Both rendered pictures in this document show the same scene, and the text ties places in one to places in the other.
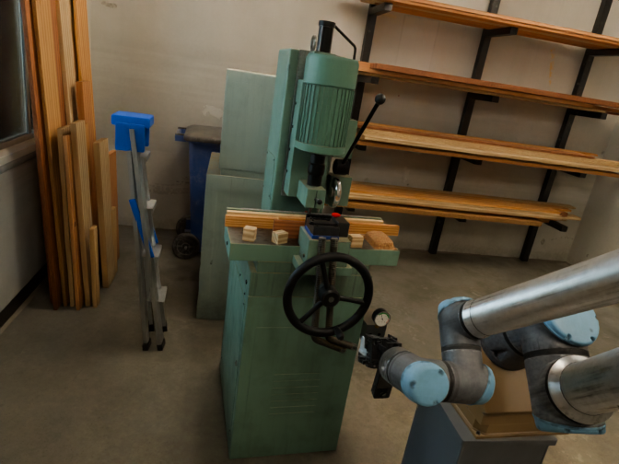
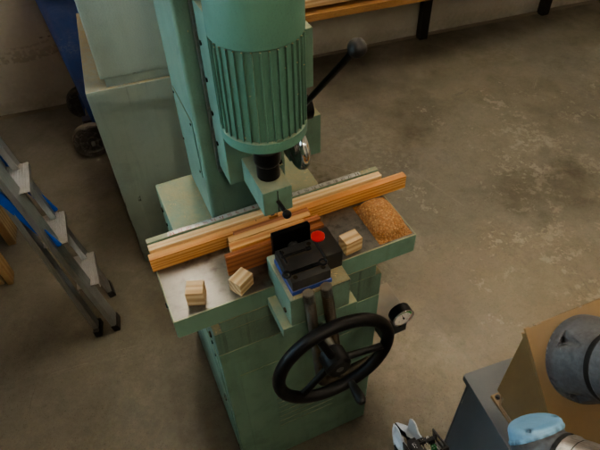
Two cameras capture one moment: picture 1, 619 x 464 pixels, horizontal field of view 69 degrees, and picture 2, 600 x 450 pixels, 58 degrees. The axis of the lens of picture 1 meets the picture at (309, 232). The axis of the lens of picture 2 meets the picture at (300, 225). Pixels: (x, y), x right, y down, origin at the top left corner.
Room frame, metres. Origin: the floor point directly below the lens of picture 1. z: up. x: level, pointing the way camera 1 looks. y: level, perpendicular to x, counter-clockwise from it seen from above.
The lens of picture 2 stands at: (0.67, 0.03, 1.86)
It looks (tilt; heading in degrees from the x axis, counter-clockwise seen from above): 46 degrees down; 355
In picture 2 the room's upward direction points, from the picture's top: 2 degrees counter-clockwise
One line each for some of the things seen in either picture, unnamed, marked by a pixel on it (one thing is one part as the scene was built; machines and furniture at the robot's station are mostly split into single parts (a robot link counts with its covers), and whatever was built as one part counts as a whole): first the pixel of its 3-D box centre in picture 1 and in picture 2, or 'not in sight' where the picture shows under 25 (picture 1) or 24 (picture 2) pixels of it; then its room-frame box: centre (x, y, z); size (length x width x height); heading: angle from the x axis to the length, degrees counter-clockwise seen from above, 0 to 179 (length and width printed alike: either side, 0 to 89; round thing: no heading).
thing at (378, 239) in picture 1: (379, 237); (382, 214); (1.58, -0.26, 0.92); 0.14 x 0.09 x 0.04; 17
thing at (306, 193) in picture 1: (310, 195); (267, 184); (1.61, 0.01, 1.03); 0.14 x 0.07 x 0.09; 17
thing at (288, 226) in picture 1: (306, 230); (276, 248); (1.50, 0.01, 0.93); 0.24 x 0.01 x 0.06; 107
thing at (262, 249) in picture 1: (314, 249); (293, 266); (1.49, -0.03, 0.87); 0.61 x 0.30 x 0.06; 107
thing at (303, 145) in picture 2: (333, 191); (297, 145); (1.75, -0.07, 1.02); 0.12 x 0.03 x 0.12; 17
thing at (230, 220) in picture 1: (316, 226); (285, 219); (1.60, -0.02, 0.92); 0.67 x 0.02 x 0.04; 107
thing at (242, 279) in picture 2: (279, 237); (241, 281); (1.42, 0.10, 0.92); 0.04 x 0.03 x 0.04; 137
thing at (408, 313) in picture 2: (379, 319); (399, 315); (1.47, -0.30, 0.65); 0.06 x 0.04 x 0.08; 107
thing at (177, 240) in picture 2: (308, 222); (271, 215); (1.61, 0.01, 0.93); 0.60 x 0.02 x 0.05; 107
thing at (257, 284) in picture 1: (294, 253); (260, 236); (1.71, 0.05, 0.76); 0.57 x 0.45 x 0.09; 17
